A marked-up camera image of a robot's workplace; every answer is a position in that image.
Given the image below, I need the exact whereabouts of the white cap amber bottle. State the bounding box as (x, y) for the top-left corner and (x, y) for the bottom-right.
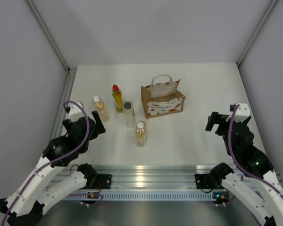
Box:
(92, 96), (109, 121)

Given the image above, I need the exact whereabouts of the grey cap clear bottle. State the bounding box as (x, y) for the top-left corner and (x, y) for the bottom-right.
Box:
(123, 101), (135, 127)

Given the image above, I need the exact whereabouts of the red cap yellow bottle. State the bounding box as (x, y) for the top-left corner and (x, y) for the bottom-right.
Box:
(112, 84), (123, 113)

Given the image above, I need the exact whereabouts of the white cap clear bottle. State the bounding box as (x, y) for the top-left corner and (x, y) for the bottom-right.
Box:
(135, 121), (147, 147)

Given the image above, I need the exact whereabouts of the burlap watermelon canvas bag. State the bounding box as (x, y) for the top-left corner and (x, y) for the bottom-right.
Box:
(141, 74), (186, 119)

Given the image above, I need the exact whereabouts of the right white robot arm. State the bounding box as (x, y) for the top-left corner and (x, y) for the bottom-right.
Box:
(206, 112), (283, 226)

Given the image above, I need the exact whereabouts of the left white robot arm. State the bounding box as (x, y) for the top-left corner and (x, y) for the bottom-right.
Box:
(0, 111), (106, 226)

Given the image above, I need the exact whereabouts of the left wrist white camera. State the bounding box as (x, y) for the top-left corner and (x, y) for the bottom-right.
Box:
(64, 103), (84, 122)

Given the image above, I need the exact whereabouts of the wrist white camera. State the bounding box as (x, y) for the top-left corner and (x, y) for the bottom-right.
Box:
(229, 103), (250, 122)
(64, 103), (84, 122)

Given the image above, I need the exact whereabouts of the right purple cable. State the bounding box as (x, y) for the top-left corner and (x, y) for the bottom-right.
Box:
(212, 105), (283, 226)

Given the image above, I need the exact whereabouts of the purple cable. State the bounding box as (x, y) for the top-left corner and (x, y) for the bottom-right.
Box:
(0, 100), (104, 226)
(212, 105), (283, 226)

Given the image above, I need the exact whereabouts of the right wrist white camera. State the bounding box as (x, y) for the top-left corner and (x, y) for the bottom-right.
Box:
(229, 103), (250, 122)

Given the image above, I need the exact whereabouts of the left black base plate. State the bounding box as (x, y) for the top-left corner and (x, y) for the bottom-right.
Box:
(84, 174), (112, 190)

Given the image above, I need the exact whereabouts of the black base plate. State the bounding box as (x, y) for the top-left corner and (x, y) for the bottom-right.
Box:
(84, 174), (112, 190)
(195, 173), (223, 193)

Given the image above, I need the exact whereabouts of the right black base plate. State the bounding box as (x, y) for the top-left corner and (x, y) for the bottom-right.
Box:
(195, 173), (223, 193)

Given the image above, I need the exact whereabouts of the aluminium extrusion rail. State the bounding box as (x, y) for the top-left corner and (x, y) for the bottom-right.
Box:
(47, 164), (283, 189)

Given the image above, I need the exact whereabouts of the white slotted cable duct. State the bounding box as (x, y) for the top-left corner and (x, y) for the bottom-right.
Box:
(100, 191), (228, 201)

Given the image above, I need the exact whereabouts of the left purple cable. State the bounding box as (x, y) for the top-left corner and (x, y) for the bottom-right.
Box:
(0, 100), (104, 226)

